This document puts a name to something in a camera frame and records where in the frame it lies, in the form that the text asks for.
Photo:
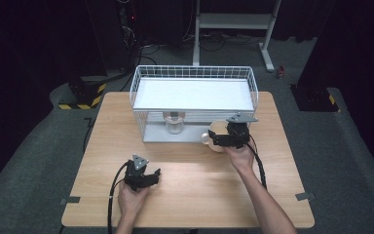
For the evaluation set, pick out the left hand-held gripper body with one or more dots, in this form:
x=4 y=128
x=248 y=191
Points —
x=136 y=177

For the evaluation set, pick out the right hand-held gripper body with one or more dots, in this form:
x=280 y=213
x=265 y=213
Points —
x=239 y=135

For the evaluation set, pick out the cream mug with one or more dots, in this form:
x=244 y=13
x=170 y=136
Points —
x=217 y=127

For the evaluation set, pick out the glass jar with white lid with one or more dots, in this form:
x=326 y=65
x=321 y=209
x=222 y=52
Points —
x=174 y=125

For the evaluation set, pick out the person's right hand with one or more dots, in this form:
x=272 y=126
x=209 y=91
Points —
x=243 y=159

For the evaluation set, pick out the person's left hand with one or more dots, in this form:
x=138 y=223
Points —
x=130 y=203

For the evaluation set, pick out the grey tape piece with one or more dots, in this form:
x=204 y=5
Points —
x=305 y=196
x=71 y=200

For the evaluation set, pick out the small red object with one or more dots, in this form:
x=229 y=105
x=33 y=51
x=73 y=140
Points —
x=281 y=72

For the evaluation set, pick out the black base with yellow stripes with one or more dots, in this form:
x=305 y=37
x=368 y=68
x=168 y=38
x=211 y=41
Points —
x=84 y=97
x=315 y=99

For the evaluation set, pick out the white metal stand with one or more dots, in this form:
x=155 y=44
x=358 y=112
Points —
x=233 y=21

